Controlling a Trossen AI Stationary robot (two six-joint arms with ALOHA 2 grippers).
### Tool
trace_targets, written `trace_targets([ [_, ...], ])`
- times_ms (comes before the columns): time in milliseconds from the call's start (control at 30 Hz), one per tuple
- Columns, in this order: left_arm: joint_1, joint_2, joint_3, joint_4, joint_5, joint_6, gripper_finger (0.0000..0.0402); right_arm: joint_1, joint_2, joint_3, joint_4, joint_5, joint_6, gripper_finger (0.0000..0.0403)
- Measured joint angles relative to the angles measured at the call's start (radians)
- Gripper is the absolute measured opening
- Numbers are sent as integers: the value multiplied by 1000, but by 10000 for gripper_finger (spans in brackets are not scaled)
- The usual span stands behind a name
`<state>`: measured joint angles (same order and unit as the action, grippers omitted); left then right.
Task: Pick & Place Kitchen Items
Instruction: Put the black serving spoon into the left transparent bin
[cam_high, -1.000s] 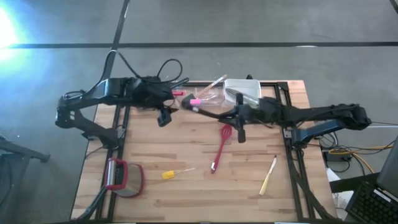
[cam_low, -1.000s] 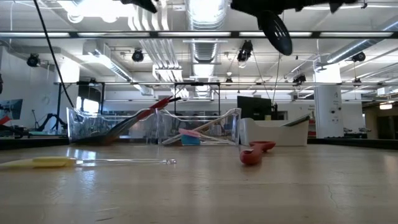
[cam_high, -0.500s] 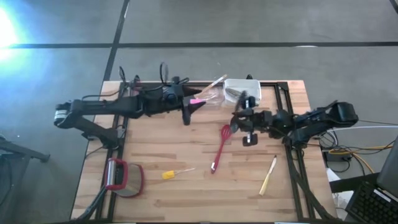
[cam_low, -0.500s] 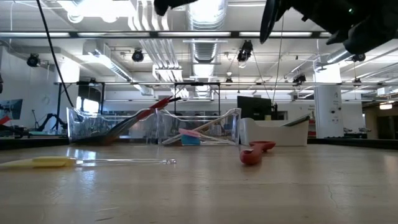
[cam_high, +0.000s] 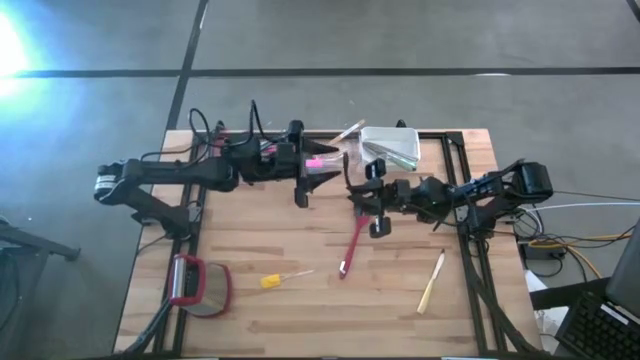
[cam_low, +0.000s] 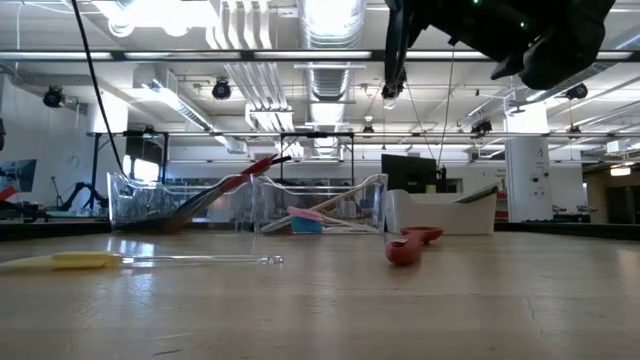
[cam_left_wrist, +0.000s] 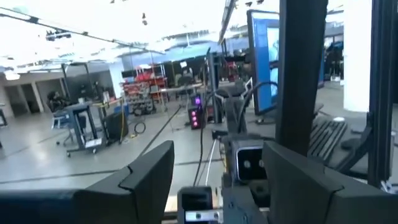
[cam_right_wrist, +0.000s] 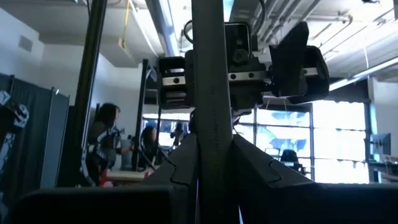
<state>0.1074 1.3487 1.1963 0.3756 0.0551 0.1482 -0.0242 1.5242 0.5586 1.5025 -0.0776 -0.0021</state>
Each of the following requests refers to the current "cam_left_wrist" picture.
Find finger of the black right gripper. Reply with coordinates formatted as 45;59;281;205
177;185;215;224

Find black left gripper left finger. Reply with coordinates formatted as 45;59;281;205
0;139;175;224

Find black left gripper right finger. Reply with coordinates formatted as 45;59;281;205
262;141;398;224

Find computer tower pink lights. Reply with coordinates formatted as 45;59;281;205
187;94;205;131

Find black box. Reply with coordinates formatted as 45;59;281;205
105;111;129;146

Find grey rolling cart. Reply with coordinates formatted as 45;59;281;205
51;102;105;158

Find red storage shelf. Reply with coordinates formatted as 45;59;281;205
122;63;169;115

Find blue display screen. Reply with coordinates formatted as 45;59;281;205
246;9;280;116

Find ceiling track light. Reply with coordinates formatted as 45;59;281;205
45;29;73;42

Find white cable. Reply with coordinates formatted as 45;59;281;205
204;139;218;187

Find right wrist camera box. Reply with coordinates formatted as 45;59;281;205
235;145;266;183

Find thin black cable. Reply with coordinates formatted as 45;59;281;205
192;93;208;187

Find black aluminium table frame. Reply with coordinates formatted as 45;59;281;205
341;0;397;189

